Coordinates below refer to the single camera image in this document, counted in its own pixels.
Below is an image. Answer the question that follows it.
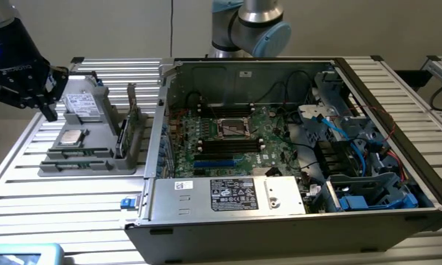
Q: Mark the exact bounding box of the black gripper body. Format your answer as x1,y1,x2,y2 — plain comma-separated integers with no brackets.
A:
0,17,57,109

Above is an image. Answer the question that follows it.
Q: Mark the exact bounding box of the green RAM stick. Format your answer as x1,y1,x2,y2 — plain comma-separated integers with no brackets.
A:
41,161,111,170
49,148,110,156

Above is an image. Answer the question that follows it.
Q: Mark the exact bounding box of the black RAM slot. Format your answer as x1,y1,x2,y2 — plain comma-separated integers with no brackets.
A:
198,146,264,151
198,149,264,155
201,107,254,112
198,142,264,147
201,103,254,108
198,139,264,144
201,110,254,115
201,113,254,118

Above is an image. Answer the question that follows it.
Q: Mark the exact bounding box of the silver disk with label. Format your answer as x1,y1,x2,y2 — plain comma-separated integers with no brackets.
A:
62,93,98,117

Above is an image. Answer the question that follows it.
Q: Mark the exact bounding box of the silver CPU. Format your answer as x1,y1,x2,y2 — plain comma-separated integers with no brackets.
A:
58,128,90,146

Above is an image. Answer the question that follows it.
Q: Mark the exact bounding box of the grey parts rack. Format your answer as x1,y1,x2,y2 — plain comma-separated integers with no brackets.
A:
38,72,149,178

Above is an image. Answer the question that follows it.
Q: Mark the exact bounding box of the blue case latch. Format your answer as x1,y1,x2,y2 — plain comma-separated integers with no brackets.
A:
119,195,139,211

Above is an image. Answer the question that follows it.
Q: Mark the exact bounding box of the black expansion slot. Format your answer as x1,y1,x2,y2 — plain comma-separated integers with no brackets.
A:
194,154,234,162

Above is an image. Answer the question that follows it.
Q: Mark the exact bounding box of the CPU socket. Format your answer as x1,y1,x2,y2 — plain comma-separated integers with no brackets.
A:
213,117,253,139

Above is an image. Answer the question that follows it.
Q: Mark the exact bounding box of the blue expansion slot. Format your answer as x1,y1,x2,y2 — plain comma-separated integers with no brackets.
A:
194,161,237,168

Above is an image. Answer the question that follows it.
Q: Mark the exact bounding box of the silver power supply unit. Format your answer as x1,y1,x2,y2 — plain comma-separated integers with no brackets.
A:
146,176,308,222

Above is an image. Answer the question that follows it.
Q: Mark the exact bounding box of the teal plastic device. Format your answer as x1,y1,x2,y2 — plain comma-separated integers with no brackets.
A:
0,242,66,265

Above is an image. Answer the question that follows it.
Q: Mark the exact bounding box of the green motherboard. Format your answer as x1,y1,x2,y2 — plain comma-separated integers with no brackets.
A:
173,106,304,179

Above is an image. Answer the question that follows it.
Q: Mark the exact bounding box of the silver chipset heatsink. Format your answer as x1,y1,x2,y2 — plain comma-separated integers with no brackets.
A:
252,166,278,178

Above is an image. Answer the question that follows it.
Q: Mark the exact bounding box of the metal disk bay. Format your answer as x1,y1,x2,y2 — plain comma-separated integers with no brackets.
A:
297,70,369,140

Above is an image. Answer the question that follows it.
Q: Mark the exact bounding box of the open black PC case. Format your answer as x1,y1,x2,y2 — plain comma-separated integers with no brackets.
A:
123,56,442,263

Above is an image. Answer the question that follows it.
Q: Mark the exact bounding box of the grey drive cage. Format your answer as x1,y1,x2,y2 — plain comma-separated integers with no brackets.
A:
319,170,419,214

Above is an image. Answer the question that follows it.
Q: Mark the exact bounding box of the blue drive carrier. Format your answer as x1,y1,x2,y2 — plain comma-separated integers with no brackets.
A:
335,193,419,213

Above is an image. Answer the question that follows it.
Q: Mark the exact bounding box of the graphics card with bracket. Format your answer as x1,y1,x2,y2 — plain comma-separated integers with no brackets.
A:
115,82,142,160

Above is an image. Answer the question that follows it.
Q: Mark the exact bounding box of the black wire loop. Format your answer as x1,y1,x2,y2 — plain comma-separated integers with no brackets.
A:
258,69,316,105

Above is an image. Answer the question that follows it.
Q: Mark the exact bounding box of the light blue wire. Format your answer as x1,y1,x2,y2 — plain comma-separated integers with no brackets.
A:
311,113,351,142

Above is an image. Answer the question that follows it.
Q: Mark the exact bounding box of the dark blue wire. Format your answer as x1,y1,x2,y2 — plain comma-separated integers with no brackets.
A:
347,137,377,178

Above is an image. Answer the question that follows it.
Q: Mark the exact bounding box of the thin red wire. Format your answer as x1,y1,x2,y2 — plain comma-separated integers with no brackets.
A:
349,102,397,140

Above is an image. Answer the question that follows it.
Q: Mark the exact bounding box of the red wire bundle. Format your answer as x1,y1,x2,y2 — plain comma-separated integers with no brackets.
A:
387,149,409,186

